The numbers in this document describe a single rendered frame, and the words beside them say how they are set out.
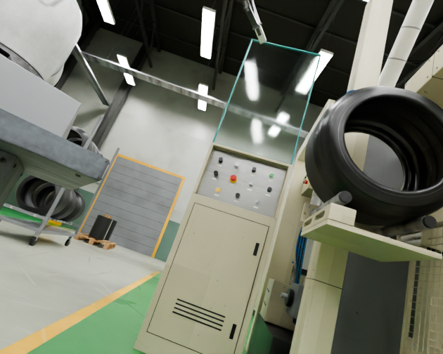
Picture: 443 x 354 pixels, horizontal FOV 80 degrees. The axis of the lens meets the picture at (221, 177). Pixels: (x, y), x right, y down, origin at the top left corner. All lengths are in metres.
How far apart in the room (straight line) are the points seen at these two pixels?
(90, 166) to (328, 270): 1.12
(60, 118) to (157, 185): 9.67
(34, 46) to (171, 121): 10.49
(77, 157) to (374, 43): 1.81
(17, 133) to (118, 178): 10.06
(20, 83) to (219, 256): 1.30
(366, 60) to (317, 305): 1.37
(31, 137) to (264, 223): 1.35
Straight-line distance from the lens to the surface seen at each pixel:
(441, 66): 1.59
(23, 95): 0.55
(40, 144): 0.48
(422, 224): 1.13
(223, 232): 1.61
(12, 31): 0.72
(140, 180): 10.33
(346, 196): 1.02
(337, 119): 1.13
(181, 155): 10.51
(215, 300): 1.60
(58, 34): 0.75
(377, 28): 2.10
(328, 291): 1.35
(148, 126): 11.13
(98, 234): 7.06
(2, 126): 0.48
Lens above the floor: 0.55
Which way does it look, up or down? 17 degrees up
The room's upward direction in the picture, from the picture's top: 19 degrees clockwise
